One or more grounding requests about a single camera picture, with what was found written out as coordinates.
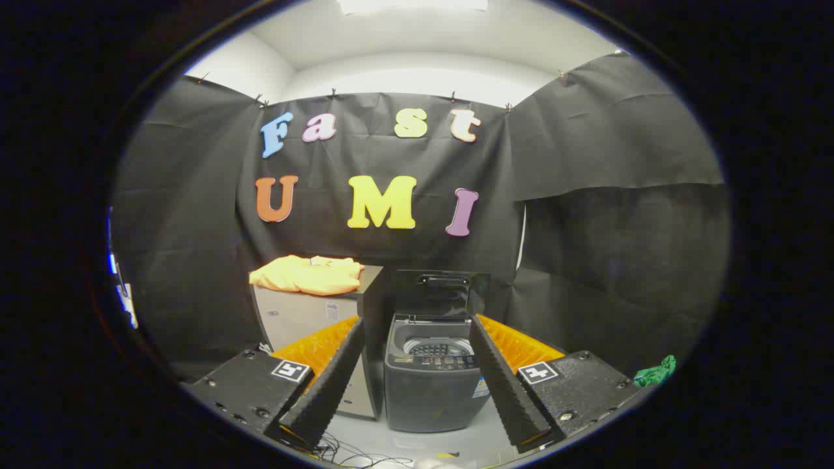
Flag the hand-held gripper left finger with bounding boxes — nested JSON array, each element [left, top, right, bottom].
[[184, 315, 366, 450]]

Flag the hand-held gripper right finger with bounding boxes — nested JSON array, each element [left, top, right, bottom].
[[469, 314, 642, 455]]

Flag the grey washing machine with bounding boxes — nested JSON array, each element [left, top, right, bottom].
[[383, 313, 493, 433]]

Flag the dark washing machine lid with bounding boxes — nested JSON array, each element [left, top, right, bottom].
[[395, 270, 491, 320]]

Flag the orange shirt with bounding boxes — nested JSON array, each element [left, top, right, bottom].
[[249, 255, 366, 296]]

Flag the grey cabinet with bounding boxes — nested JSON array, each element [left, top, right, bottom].
[[251, 264, 385, 421]]

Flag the green cloth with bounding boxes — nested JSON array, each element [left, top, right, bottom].
[[633, 355, 677, 388]]

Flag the white blue object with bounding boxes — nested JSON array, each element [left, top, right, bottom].
[[108, 208, 139, 330]]

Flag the ceiling light panel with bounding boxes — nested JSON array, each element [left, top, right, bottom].
[[336, 0, 489, 15]]

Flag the black floor cables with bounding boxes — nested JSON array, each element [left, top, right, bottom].
[[316, 433, 414, 468]]

